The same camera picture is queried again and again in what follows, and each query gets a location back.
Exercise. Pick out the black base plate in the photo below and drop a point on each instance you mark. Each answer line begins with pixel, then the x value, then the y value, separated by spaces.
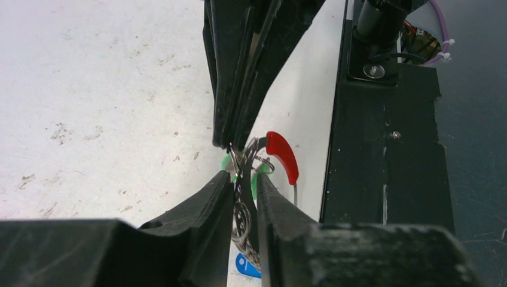
pixel 385 163

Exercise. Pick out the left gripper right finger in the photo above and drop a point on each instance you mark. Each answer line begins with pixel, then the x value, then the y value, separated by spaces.
pixel 295 250

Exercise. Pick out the green capped key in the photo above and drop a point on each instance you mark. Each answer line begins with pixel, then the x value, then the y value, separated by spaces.
pixel 266 166

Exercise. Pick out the blue key tag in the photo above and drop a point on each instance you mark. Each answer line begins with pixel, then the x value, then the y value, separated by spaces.
pixel 244 267

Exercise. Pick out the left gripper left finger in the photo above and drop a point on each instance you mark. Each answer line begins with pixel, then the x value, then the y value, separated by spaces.
pixel 186 246

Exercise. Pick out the large keyring with red sleeve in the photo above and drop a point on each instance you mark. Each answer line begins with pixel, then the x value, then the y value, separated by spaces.
pixel 247 167

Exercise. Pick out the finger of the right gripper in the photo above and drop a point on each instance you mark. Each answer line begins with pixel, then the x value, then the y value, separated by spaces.
pixel 223 35
pixel 285 22

